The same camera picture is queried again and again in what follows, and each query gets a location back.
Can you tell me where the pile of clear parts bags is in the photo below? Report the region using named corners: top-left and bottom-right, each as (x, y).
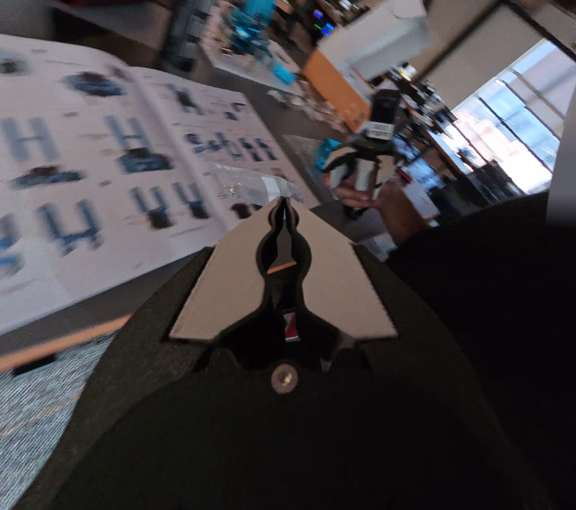
top-left (265, 87), bottom-right (353, 125)

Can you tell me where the orange and white cardboard box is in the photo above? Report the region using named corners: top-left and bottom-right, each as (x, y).
top-left (301, 0), bottom-right (434, 134)

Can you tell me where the open instruction manual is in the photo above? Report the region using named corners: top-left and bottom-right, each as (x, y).
top-left (0, 33), bottom-right (317, 336)

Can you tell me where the person's right forearm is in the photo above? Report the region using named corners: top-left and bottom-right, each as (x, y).
top-left (391, 200), bottom-right (431, 248)

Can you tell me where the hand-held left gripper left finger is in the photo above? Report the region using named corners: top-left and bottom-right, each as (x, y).
top-left (169, 197), bottom-right (286, 342)

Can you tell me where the small clear screw bag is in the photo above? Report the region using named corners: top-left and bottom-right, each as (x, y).
top-left (211, 164), bottom-right (303, 206)

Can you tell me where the large grid window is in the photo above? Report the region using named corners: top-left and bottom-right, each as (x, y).
top-left (450, 40), bottom-right (569, 197)

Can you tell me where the person's dark clothing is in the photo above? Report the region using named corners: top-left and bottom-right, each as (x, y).
top-left (387, 191), bottom-right (576, 510)

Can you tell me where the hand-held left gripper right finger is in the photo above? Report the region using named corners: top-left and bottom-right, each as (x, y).
top-left (287, 198), bottom-right (398, 341)

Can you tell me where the black mesh cylinder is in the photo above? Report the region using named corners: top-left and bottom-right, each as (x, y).
top-left (162, 0), bottom-right (236, 73)

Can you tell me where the person's right hand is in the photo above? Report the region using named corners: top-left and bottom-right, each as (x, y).
top-left (335, 179), bottom-right (402, 224)

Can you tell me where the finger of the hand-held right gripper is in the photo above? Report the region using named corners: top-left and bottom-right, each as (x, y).
top-left (322, 146), bottom-right (357, 174)

